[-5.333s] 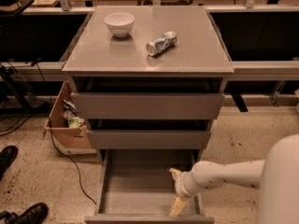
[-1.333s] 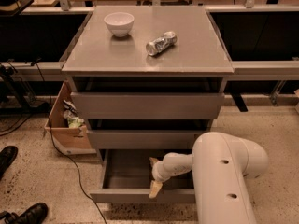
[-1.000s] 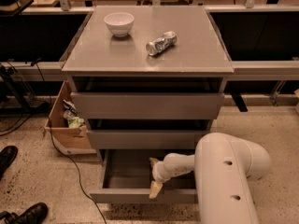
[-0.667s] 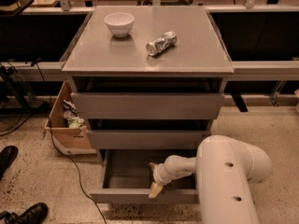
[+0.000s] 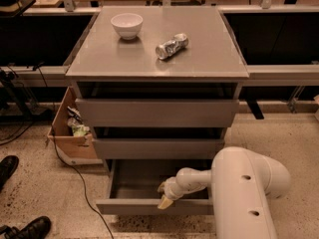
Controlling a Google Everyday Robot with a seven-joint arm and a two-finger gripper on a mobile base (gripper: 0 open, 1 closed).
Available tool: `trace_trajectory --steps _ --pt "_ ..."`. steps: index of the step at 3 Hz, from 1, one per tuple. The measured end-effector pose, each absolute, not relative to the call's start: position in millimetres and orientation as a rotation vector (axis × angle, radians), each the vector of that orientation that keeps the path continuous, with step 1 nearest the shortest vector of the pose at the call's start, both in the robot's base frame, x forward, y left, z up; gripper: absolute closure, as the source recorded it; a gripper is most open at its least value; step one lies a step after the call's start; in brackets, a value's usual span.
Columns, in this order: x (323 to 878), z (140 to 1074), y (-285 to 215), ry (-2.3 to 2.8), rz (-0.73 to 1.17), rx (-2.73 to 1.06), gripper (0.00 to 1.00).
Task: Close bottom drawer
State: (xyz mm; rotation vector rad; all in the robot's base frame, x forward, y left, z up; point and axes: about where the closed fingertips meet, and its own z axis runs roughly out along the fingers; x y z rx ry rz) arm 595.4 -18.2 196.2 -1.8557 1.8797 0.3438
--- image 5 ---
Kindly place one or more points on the black shoe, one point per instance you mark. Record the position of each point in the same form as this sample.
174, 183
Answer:
37, 229
8, 165

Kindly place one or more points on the grey drawer cabinet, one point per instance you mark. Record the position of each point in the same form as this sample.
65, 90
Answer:
171, 93

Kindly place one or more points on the cardboard box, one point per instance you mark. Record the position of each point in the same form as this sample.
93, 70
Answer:
75, 148

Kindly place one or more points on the grey drawer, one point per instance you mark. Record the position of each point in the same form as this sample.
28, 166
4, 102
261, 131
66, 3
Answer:
158, 142
137, 104
133, 188

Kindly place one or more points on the grey middle drawer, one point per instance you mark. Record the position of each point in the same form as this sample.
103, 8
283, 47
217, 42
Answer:
158, 142

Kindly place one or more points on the grey bottom drawer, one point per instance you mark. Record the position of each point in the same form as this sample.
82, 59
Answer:
133, 188

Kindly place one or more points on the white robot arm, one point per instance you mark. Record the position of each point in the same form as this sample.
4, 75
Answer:
240, 181

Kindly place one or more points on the lower black shoe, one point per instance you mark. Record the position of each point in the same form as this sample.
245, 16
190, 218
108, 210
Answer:
37, 229

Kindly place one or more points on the crushed silver can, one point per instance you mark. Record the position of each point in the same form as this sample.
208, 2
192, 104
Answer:
172, 46

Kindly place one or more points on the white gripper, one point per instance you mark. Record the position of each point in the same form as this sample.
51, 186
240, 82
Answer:
169, 191

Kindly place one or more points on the grey top drawer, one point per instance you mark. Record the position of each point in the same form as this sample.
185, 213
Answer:
137, 104

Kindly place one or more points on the upper black shoe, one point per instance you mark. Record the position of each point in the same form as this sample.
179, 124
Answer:
8, 165

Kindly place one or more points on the white ceramic bowl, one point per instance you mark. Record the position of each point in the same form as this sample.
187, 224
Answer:
127, 25

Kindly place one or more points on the crumpled trash in box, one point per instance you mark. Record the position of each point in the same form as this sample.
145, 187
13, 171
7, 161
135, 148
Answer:
75, 123

